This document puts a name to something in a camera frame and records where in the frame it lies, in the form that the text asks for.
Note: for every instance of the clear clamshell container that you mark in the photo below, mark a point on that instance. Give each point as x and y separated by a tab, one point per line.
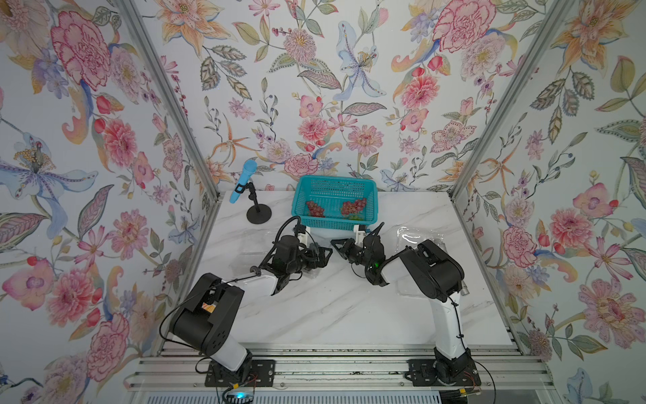
412	237
253	248

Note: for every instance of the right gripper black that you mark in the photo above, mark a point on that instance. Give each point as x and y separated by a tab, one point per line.
348	246

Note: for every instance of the red grape bunch front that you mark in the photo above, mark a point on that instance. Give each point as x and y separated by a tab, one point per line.
314	209

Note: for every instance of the teal plastic mesh basket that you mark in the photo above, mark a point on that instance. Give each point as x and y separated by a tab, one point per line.
330	193

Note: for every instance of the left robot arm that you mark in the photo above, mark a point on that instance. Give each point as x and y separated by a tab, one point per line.
206	317

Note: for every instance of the left aluminium frame post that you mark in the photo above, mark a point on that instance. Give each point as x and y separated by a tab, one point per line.
137	28

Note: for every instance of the blue microphone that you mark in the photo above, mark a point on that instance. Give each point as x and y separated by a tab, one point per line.
249	168

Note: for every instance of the right aluminium frame post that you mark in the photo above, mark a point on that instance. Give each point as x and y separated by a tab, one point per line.
555	17

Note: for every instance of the black microphone stand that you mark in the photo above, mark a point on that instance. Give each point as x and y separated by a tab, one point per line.
258	213

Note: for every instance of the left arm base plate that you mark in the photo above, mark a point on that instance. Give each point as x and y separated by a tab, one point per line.
253	373

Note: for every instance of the red grape bunch back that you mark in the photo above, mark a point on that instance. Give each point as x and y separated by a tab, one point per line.
356	207

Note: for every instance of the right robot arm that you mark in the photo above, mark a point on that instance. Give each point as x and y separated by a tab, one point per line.
439	278

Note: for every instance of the red grape bunch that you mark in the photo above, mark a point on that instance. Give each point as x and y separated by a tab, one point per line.
314	209
356	207

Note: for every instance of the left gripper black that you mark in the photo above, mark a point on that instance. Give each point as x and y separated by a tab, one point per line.
321	260

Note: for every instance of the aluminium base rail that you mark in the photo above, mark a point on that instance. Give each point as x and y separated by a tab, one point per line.
336	367

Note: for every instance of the aluminium frame post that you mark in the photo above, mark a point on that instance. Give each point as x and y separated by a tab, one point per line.
137	28
555	17

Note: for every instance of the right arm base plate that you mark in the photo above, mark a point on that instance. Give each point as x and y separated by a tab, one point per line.
443	373

